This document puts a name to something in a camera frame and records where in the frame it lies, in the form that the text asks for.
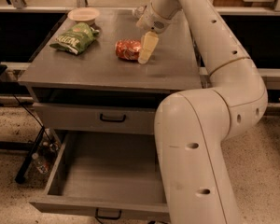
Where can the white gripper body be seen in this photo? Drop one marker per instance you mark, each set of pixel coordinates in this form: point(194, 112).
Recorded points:
point(153, 20)

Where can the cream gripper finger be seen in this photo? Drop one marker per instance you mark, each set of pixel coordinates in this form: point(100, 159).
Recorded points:
point(149, 42)

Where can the red coke can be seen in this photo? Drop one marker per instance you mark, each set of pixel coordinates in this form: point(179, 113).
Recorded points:
point(128, 49)

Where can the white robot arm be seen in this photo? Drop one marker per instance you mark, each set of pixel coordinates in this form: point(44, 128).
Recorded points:
point(190, 126)

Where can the grey drawer cabinet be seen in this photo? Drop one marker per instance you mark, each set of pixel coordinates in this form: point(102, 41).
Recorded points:
point(98, 77)

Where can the closed grey upper drawer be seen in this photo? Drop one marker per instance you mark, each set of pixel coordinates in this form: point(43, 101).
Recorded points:
point(86, 118)

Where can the open grey lower drawer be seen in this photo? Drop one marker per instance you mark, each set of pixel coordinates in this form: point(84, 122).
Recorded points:
point(115, 171)

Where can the clear plastic water bottle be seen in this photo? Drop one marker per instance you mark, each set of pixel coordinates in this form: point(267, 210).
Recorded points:
point(139, 11)

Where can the beige bowl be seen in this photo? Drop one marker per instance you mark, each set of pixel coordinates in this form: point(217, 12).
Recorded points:
point(84, 14)

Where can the green chip bag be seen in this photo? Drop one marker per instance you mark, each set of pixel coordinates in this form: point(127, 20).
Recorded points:
point(76, 40)

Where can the plastic bottle on floor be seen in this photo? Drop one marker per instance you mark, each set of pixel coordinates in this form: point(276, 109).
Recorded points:
point(41, 163)

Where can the black pole on floor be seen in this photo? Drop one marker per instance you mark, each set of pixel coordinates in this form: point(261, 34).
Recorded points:
point(20, 177)

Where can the black drawer handle upper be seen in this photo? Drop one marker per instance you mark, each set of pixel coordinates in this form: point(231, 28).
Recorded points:
point(105, 118)

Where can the black drawer handle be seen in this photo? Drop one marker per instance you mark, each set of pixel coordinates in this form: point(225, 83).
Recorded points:
point(105, 118)
point(107, 214)

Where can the black drawer handle lower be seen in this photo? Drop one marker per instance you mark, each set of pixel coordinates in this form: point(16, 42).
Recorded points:
point(107, 214)

